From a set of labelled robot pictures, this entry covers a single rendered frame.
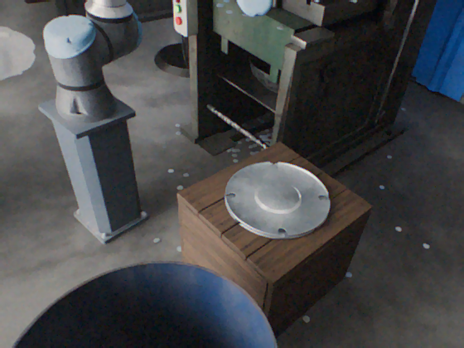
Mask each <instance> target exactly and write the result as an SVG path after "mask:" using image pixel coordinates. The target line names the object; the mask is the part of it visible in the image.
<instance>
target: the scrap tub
mask: <svg viewBox="0 0 464 348"><path fill-rule="evenodd" d="M11 348H278V343H277V341H276V338H275V335H274V334H273V329H272V327H271V326H270V324H269V322H268V319H267V318H266V316H265V315H264V314H263V311H262V310H261V309H260V307H259V306H258V304H257V303H256V302H255V300H254V299H253V298H252V297H251V296H250V295H249V294H248V293H247V292H246V291H245V290H243V289H242V288H241V287H240V286H239V285H237V284H236V283H234V282H233V281H231V280H230V279H228V278H227V277H225V276H223V275H221V274H219V273H217V272H215V271H213V270H210V269H208V268H204V267H201V266H198V265H195V264H191V263H183V262H177V261H147V262H140V263H131V264H127V265H124V266H121V267H117V268H113V269H110V270H108V271H105V272H102V273H99V275H96V276H94V277H92V278H90V279H88V280H86V281H84V282H82V283H79V284H78V285H76V286H74V287H73V288H72V289H70V290H68V291H67V292H65V293H64V294H62V295H61V296H60V297H58V298H57V299H55V300H54V302H53V303H52V304H50V305H49V306H48V307H47V308H46V309H45V310H42V311H41V312H40V313H39V314H38V315H37V316H36V317H35V318H34V319H33V321H32V322H31V323H30V324H29V325H27V327H26V329H25V330H24V331H23V332H22V334H21V335H20V336H19V337H18V338H17V340H16V342H15V343H13V345H12V347H11Z"/></svg>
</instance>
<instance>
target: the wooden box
mask: <svg viewBox="0 0 464 348"><path fill-rule="evenodd" d="M259 162H270V163H272V164H275V163H279V162H284V163H288V164H292V165H295V166H298V167H301V168H303V169H305V170H307V171H309V172H310V173H311V174H312V175H313V176H315V177H316V178H317V179H318V180H319V181H320V182H321V183H322V184H323V186H324V187H325V188H326V190H327V193H328V199H329V200H330V209H329V211H328V214H327V217H326V219H325V221H324V222H323V224H322V225H321V226H320V227H319V228H318V229H314V230H315V231H313V232H312V233H311V234H308V235H306V236H303V237H301V238H296V239H270V238H266V237H263V236H260V235H257V234H254V233H252V232H250V231H248V230H246V229H245V228H244V227H242V226H241V225H240V222H238V223H237V222H236V221H235V220H234V219H233V217H232V216H231V215H230V213H229V212H228V210H227V207H226V204H225V189H226V186H227V184H228V182H229V180H230V178H231V177H232V176H233V175H234V174H235V173H236V172H237V171H239V170H240V169H242V168H244V167H246V166H249V165H252V164H255V163H259ZM177 199H178V212H179V224H180V238H181V261H182V262H183V263H191V264H195V265H198V266H201V267H204V268H208V269H210V270H213V271H215V272H217V273H219V274H221V275H223V276H225V277H227V278H228V279H230V280H231V281H233V282H234V283H236V284H237V285H239V286H240V287H241V288H242V289H243V290H245V291H246V292H247V293H248V294H249V295H250V296H251V297H252V298H253V299H254V300H255V302H256V303H257V304H258V306H259V307H260V309H261V310H262V311H263V314H264V315H265V316H266V318H267V319H268V322H269V324H270V326H271V327H272V329H273V334H274V335H275V338H276V339H277V338H278V337H279V336H280V335H281V334H283V333H284V332H285V331H286V330H287V329H288V328H289V327H290V326H291V325H292V324H293V323H294V322H295V321H297V320H298V319H299V318H300V317H301V316H302V315H304V314H305V313H306V312H307V311H308V310H309V309H311V308H312V307H313V306H314V305H315V304H316V303H317V302H319V301H320V300H321V299H322V298H323V297H325V296H326V295H327V294H328V293H329V292H330V290H332V289H333V288H334V287H335V286H336V285H337V284H339V283H340V282H341V281H342V280H343V279H344V278H345V277H346V274H347V271H348V269H349V267H350V263H351V259H352V257H353V255H354V252H355V249H356V247H357V244H358V243H359V240H360V237H361V235H362V232H363V230H364V227H365V225H366V222H367V220H368V218H369V216H370V211H371V209H372V207H373V206H372V205H370V204H369V203H367V202H366V201H364V200H363V199H361V198H360V197H358V196H357V195H356V194H355V193H353V192H352V191H350V190H348V189H346V188H345V187H344V186H343V185H342V184H340V183H339V182H337V181H335V180H334V179H333V178H331V177H330V176H328V175H327V174H326V173H325V172H322V171H321V170H320V169H318V168H317V167H315V166H314V165H313V164H312V163H310V162H309V161H308V160H306V159H305V158H304V157H300V155H299V154H297V153H296V152H294V151H293V150H292V149H291V148H289V147H287V146H286V145H284V144H283V143H281V142H278V143H275V144H274V145H272V146H270V147H267V148H265V149H264V150H262V151H260V152H257V153H255V154H254V155H252V156H250V157H247V158H245V159H244V160H242V161H240V162H237V163H235V164H234V165H232V166H230V167H227V168H225V169H224V170H222V171H220V172H217V173H216V174H214V175H212V176H209V177H207V178H206V179H204V180H202V181H199V182H197V183H196V184H194V185H192V186H189V187H187V188H186V189H184V190H182V191H179V192H177Z"/></svg>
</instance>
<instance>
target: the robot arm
mask: <svg viewBox="0 0 464 348"><path fill-rule="evenodd" d="M237 3H238V5H239V7H240V9H241V10H242V11H243V12H245V13H246V14H247V15H249V16H251V17H261V16H263V15H264V14H266V13H267V12H268V11H269V10H270V8H271V7H272V5H273V0H237ZM85 10H86V16H87V18H86V17H80V16H72V15H69V16H68V17H66V16H63V17H58V18H56V19H53V20H51V21H50V22H48V23H47V24H46V26H45V28H44V31H43V36H44V40H46V49H47V51H48V55H49V57H50V61H51V66H52V69H53V70H54V73H55V77H56V83H57V92H56V109H57V112H58V114H59V115H60V116H61V117H62V118H63V119H65V120H67V121H70V122H72V123H94V122H98V121H101V120H104V119H106V118H108V117H109V116H111V115H113V114H114V113H115V111H116V109H117V105H115V100H114V97H113V95H112V94H111V92H110V90H109V88H108V86H107V84H106V82H105V80H104V72H103V67H104V66H106V65H107V64H109V63H111V62H113V61H115V60H117V59H119V58H121V57H123V56H126V55H128V54H130V53H132V52H133V51H134V50H136V49H137V48H138V47H139V45H140V44H141V42H142V38H143V28H142V24H141V22H140V21H138V16H137V15H136V13H135V12H133V9H132V7H131V6H130V5H129V4H128V3H127V2H126V0H88V1H87V2H86V4H85Z"/></svg>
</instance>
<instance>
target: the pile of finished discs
mask: <svg viewBox="0 0 464 348"><path fill-rule="evenodd" d="M225 204H226V207H227V210H228V212H229V213H230V215H231V216H232V217H233V219H234V220H235V221H236V222H237V223H238V222H240V225H241V226H242V227H244V228H245V229H246V230H248V231H250V232H252V233H254V234H257V235H260V236H263V237H266V238H270V239H296V238H301V237H303V236H306V235H308V234H311V233H312V232H313V231H315V230H314V229H318V228H319V227H320V226H321V225H322V224H323V222H324V221H325V219H326V217H327V214H328V211H329V209H330V200H329V199H328V193H327V190H326V188H325V187H324V186H323V184H322V183H321V182H320V181H319V180H318V179H317V178H316V177H315V176H313V175H312V174H311V173H310V172H309V171H307V170H305V169H303V168H301V167H298V166H295V165H292V164H288V163H284V162H279V163H275V164H272V163H270V162H259V163H255V164H252V165H249V166H246V167H244V168H242V169H240V170H239V171H237V172H236V173H235V174H234V175H233V176H232V177H231V178H230V180H229V182H228V184H227V186H226V189H225Z"/></svg>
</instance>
